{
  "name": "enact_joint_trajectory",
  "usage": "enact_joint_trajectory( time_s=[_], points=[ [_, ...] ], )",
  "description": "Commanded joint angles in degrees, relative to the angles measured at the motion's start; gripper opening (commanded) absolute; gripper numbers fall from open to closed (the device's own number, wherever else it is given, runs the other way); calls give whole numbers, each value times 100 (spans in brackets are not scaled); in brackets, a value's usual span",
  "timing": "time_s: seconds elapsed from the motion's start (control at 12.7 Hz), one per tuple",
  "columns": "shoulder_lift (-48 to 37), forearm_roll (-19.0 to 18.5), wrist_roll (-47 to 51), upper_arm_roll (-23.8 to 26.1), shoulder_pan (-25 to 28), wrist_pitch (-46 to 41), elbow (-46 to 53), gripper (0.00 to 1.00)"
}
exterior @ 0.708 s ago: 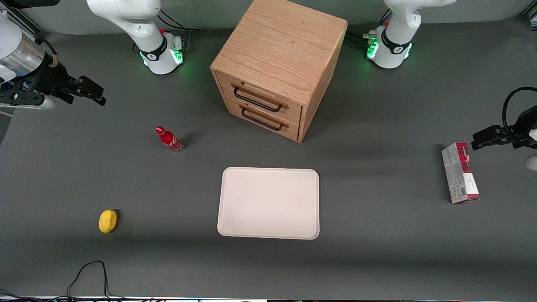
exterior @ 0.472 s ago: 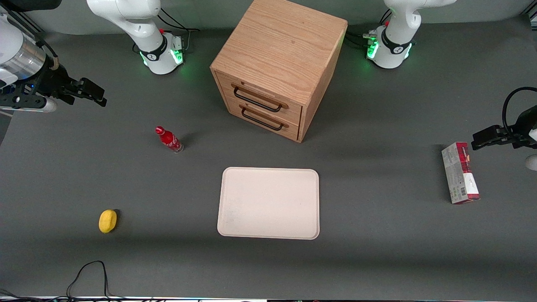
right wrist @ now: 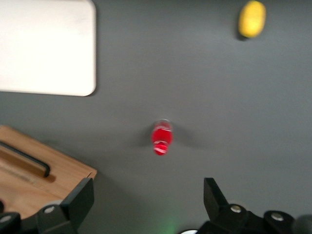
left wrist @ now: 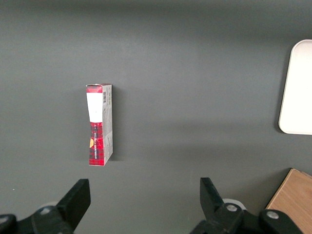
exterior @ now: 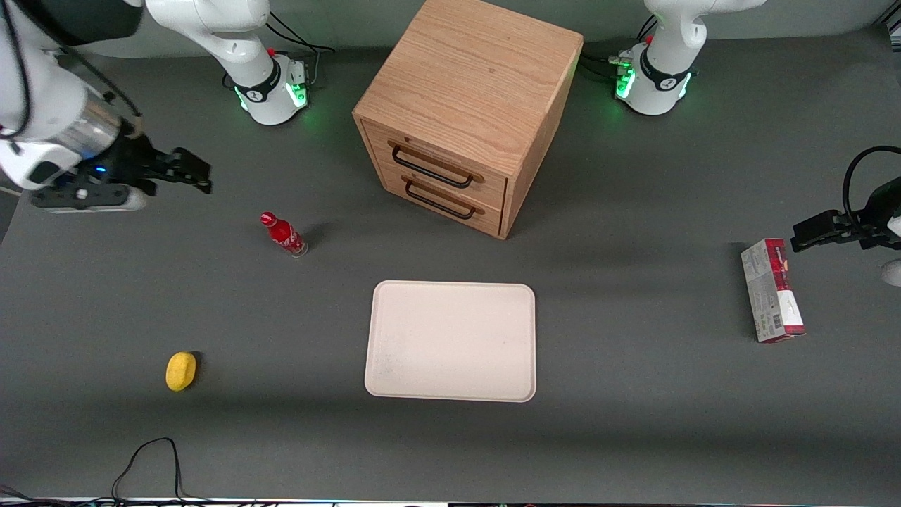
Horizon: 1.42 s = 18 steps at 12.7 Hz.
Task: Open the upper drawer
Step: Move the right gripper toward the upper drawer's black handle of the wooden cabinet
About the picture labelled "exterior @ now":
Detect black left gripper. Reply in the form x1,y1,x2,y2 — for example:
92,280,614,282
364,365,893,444
790,177,901,254

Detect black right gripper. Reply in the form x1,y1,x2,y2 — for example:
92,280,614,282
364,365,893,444
83,132,214,199

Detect long black drawer handle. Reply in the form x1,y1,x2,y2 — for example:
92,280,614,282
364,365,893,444
386,139,486,190

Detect wooden drawer with long handle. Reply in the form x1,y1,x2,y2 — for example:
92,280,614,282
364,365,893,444
360,118,509,211

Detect wooden drawer cabinet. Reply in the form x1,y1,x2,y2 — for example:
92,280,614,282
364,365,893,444
352,0,584,241

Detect red and grey carton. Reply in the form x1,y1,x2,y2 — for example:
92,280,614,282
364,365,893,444
740,238,807,344

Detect red soda bottle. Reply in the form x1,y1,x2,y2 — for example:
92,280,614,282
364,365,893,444
260,211,310,259

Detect yellow sponge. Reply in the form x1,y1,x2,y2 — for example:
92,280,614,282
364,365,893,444
165,351,199,392

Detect beige plastic tray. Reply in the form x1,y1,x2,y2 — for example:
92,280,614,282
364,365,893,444
364,280,537,403

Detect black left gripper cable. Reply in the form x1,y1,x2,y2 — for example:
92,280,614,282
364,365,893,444
842,145,901,227

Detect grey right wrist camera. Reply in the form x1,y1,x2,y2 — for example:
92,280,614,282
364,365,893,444
30,183,146,214

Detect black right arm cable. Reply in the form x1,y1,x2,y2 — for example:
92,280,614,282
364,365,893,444
0,0,144,139

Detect black right base cables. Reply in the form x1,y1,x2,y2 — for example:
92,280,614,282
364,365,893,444
266,10,336,91

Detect black base cables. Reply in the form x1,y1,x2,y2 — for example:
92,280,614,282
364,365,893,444
266,10,336,91
579,14,660,84

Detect short black drawer handle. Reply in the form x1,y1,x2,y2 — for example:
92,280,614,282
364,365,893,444
402,175,486,220

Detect wooden drawer with short handle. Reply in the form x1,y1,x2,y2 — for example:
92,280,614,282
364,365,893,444
376,159,505,237

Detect black left base cables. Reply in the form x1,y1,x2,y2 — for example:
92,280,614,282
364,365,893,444
579,14,660,84

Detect black looped table cable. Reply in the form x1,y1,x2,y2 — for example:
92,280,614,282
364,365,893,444
0,437,233,507

